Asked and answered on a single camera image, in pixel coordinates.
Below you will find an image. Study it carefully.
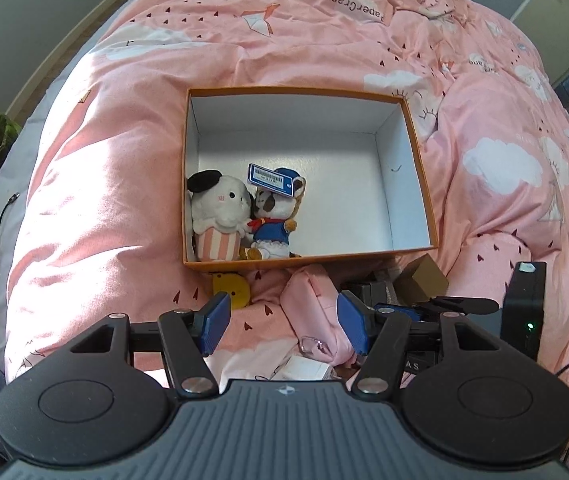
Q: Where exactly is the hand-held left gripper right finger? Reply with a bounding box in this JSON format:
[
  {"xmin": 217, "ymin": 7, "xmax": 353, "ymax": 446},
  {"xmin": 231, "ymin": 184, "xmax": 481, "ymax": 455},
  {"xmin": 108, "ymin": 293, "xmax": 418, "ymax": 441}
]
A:
[{"xmin": 337, "ymin": 290, "xmax": 506, "ymax": 397}]

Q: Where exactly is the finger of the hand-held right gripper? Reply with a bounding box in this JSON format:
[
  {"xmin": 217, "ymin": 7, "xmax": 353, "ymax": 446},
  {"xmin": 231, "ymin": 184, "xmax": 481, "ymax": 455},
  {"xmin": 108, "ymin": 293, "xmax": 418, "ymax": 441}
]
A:
[
  {"xmin": 375, "ymin": 302, "xmax": 424, "ymax": 323},
  {"xmin": 414, "ymin": 297, "xmax": 501, "ymax": 317}
]

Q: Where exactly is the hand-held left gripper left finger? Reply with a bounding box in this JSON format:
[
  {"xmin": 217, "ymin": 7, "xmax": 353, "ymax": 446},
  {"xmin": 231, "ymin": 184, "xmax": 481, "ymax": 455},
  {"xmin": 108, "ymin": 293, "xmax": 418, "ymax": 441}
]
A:
[{"xmin": 69, "ymin": 292, "xmax": 232, "ymax": 397}]

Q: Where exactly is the dark grey small box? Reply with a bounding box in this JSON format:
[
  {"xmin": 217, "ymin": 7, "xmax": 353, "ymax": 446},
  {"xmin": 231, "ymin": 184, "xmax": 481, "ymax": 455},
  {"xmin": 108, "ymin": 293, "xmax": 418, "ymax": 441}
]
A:
[{"xmin": 341, "ymin": 280, "xmax": 395, "ymax": 306}]

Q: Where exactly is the pink fabric pouch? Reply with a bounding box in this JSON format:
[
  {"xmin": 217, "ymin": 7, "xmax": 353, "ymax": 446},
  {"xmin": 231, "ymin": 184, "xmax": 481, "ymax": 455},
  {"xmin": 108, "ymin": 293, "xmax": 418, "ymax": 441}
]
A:
[{"xmin": 279, "ymin": 262, "xmax": 365, "ymax": 366}]

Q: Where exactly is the white charger plug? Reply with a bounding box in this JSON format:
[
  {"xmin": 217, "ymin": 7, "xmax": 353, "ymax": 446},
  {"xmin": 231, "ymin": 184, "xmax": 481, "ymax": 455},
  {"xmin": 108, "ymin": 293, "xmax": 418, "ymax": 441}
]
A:
[{"xmin": 272, "ymin": 355, "xmax": 332, "ymax": 383}]

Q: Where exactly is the orange cardboard box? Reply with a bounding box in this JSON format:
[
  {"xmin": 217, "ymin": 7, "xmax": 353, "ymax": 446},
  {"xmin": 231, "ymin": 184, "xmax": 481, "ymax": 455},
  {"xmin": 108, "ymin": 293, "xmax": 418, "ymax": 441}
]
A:
[{"xmin": 183, "ymin": 86, "xmax": 439, "ymax": 273}]

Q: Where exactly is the small brown cardboard box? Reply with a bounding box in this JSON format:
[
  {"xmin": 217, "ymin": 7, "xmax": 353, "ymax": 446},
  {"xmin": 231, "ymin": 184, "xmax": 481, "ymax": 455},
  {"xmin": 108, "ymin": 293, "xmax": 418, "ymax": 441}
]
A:
[{"xmin": 393, "ymin": 253, "xmax": 450, "ymax": 306}]

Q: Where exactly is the yellow round toy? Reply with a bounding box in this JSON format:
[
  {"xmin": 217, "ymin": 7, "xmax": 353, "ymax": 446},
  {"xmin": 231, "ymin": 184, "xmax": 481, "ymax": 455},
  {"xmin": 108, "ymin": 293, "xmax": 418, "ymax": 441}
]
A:
[{"xmin": 213, "ymin": 272, "xmax": 251, "ymax": 309}]

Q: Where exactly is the plush toy in blue outfit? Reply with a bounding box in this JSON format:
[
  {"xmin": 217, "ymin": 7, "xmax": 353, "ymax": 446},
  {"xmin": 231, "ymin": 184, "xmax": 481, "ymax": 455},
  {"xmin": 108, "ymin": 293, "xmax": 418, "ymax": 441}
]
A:
[{"xmin": 241, "ymin": 167, "xmax": 307, "ymax": 261}]

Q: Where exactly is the white dog cupcake plush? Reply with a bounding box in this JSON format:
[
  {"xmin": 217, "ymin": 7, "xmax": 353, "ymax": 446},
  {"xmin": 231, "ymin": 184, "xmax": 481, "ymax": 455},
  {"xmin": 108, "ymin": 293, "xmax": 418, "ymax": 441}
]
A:
[{"xmin": 186, "ymin": 170, "xmax": 255, "ymax": 262}]

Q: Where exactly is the pink printed duvet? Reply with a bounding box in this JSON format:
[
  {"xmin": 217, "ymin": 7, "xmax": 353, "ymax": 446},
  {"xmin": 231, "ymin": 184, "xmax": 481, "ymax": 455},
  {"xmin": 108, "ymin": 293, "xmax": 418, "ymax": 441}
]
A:
[{"xmin": 4, "ymin": 0, "xmax": 569, "ymax": 386}]

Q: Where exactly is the grey bed sheet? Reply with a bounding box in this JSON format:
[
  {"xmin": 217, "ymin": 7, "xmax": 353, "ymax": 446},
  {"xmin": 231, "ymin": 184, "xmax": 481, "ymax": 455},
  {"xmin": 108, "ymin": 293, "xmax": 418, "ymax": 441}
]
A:
[{"xmin": 0, "ymin": 0, "xmax": 175, "ymax": 376}]

